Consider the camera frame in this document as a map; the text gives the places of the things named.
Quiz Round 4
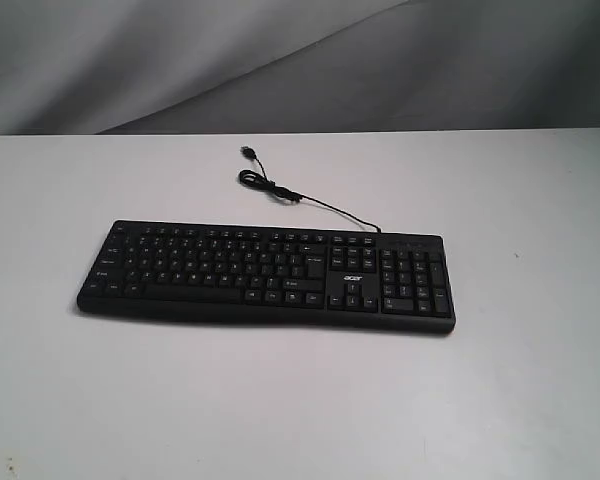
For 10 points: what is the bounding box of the black keyboard usb cable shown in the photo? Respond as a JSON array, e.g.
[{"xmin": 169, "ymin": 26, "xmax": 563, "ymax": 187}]
[{"xmin": 237, "ymin": 145, "xmax": 384, "ymax": 234}]

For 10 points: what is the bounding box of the grey backdrop cloth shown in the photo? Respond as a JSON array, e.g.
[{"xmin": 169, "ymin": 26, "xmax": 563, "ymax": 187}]
[{"xmin": 0, "ymin": 1, "xmax": 600, "ymax": 135}]

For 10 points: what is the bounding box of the black acer keyboard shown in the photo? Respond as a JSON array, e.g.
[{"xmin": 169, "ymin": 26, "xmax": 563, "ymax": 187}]
[{"xmin": 77, "ymin": 220, "xmax": 456, "ymax": 334}]

